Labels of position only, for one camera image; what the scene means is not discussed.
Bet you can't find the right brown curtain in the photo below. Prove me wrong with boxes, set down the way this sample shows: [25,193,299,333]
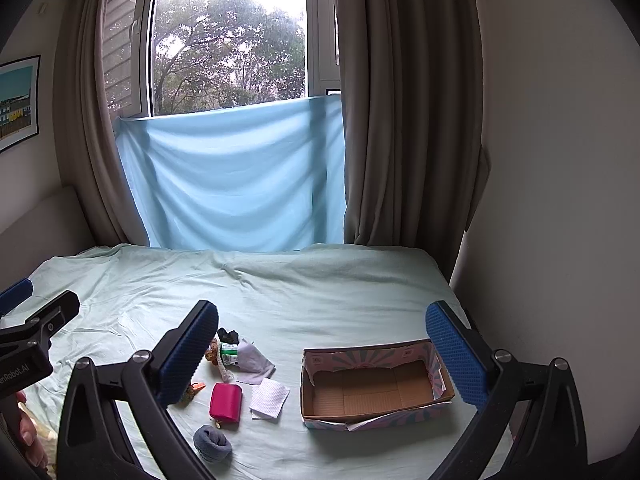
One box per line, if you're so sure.
[335,0,490,276]

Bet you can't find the person's left hand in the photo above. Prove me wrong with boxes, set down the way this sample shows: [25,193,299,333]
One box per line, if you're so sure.
[18,408,48,470]

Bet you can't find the black sock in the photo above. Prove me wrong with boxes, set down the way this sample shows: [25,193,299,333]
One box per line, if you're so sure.
[217,327,240,346]

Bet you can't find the left brown curtain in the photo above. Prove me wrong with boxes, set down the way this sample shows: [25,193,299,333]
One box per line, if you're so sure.
[53,0,149,246]

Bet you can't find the framed wall picture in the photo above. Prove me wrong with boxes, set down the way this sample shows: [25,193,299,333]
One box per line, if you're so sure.
[0,54,41,152]

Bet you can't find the grey sock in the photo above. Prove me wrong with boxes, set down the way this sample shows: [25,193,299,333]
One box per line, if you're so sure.
[193,425,232,463]

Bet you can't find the light blue hanging cloth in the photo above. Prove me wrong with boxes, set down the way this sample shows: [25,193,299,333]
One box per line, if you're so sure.
[114,94,346,252]

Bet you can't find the brown curtain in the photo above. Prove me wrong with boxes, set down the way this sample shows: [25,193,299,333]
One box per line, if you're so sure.
[335,0,490,276]
[53,0,149,246]

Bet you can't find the window with white frame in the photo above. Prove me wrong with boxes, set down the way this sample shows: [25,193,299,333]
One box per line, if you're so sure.
[102,0,341,117]

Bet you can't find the white cloth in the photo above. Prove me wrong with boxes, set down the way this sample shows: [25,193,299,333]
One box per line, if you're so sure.
[250,378,290,420]

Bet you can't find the patterned cardboard box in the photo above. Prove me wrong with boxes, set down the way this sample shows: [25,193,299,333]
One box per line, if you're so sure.
[300,339,456,432]

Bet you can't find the mint green bed sheet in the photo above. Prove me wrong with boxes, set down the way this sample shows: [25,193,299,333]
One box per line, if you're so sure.
[4,245,475,479]

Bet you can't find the magenta pouch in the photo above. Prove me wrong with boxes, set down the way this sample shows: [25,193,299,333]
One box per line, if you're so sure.
[209,382,242,425]

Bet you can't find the grey microfibre cloth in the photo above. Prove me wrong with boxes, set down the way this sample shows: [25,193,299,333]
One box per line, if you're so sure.
[234,339,276,386]

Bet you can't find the brown plush toy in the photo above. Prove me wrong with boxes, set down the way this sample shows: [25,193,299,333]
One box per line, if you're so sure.
[204,337,235,384]

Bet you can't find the beige headboard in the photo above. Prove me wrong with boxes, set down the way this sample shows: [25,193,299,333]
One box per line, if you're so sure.
[0,186,96,290]

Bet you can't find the green wet wipes pack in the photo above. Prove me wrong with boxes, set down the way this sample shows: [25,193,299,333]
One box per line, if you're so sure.
[219,342,239,367]

